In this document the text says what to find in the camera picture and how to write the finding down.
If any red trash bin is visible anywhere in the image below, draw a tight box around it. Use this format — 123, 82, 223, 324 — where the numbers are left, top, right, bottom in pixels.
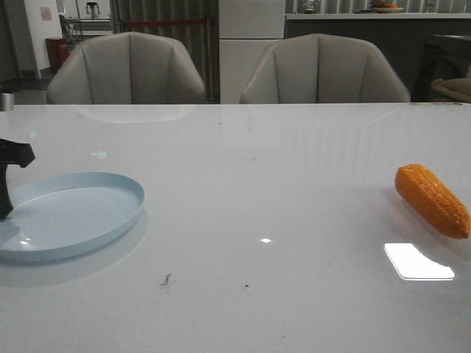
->
45, 38, 69, 74

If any white cabinet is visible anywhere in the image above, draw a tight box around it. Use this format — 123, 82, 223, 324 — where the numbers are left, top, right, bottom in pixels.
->
219, 0, 285, 104

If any grey upholstered chair right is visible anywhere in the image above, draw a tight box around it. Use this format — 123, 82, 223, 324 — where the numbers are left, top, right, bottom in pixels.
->
240, 34, 410, 104

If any pink wall notice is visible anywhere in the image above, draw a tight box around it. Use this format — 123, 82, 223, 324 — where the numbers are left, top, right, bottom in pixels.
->
40, 7, 52, 21

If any light blue round plate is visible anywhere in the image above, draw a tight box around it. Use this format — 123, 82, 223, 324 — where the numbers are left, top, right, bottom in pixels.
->
1, 172, 145, 262

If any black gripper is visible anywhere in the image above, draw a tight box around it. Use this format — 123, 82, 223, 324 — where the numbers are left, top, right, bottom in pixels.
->
0, 139, 35, 220

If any orange plastic corn cob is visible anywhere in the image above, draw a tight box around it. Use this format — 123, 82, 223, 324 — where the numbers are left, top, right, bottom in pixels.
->
394, 164, 470, 240

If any red barrier belt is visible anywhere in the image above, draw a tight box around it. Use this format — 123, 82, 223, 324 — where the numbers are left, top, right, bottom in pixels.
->
122, 18, 208, 27

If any grey counter with white top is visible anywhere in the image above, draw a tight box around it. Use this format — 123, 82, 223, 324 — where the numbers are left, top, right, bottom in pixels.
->
285, 13, 470, 101

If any grey upholstered chair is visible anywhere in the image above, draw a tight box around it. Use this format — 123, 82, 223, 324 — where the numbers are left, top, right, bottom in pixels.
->
46, 32, 206, 104
240, 34, 410, 104

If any tan cushion seat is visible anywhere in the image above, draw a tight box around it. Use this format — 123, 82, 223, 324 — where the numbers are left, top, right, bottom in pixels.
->
431, 77, 470, 103

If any grey upholstered chair left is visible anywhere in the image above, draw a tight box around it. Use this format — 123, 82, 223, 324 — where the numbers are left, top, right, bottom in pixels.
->
46, 32, 206, 104

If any fruit bowl on counter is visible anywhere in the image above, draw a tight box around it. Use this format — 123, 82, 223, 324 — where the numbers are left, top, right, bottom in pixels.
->
369, 0, 404, 13

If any folding stand with kettle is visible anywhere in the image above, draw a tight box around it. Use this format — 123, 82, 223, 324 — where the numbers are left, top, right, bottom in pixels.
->
56, 0, 113, 44

